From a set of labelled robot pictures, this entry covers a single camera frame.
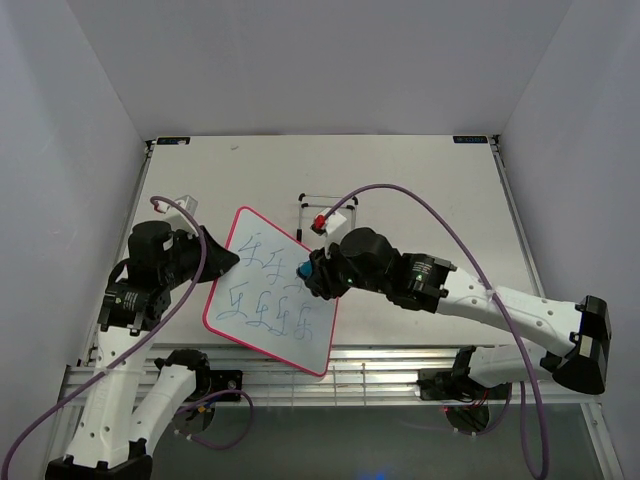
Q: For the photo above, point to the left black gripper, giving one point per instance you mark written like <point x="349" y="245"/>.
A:
<point x="219" y="259"/>

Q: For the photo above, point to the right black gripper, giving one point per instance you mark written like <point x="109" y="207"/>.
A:
<point x="322" y="279"/>

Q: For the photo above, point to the blue whiteboard eraser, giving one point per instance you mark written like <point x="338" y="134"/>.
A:
<point x="305" y="270"/>

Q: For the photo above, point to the pink framed whiteboard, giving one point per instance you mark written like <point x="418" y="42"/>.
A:
<point x="263" y="305"/>

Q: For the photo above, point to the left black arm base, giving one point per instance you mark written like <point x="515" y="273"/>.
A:
<point x="222" y="380"/>

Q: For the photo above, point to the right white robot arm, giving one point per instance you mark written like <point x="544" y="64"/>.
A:
<point x="565" y="342"/>

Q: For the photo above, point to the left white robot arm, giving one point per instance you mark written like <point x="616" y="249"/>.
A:
<point x="116" y="437"/>

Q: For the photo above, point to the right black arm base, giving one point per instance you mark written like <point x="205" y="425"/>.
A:
<point x="452" y="385"/>

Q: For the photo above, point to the black metal whiteboard stand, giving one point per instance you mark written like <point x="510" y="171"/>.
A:
<point x="311" y="205"/>

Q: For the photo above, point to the left blue table label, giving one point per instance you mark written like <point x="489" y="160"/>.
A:
<point x="173" y="141"/>

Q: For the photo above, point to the blue table label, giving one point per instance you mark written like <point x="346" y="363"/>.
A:
<point x="173" y="141"/>
<point x="470" y="139"/>

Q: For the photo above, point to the right blue table label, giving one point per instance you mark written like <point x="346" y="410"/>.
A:
<point x="470" y="139"/>

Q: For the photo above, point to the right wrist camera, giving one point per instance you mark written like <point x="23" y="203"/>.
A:
<point x="332" y="227"/>

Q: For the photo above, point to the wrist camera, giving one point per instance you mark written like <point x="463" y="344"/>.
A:
<point x="332" y="227"/>
<point x="175" y="218"/>

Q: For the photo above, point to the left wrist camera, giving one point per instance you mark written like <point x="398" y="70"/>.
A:
<point x="175" y="218"/>

